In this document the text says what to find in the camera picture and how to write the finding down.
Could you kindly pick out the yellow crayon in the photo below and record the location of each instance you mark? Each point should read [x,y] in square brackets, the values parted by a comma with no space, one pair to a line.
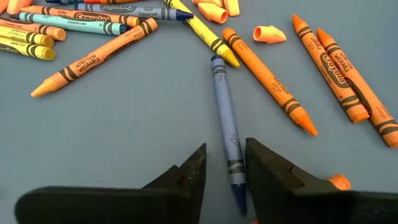
[28,49]
[25,35]
[205,34]

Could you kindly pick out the light blue crayon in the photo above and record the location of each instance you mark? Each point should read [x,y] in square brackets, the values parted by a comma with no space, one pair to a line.
[68,23]

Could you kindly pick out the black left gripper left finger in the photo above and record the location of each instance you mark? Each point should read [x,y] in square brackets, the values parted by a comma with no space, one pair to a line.
[109,207]

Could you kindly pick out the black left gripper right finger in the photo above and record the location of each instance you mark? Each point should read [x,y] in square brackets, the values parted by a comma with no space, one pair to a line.
[311,208]

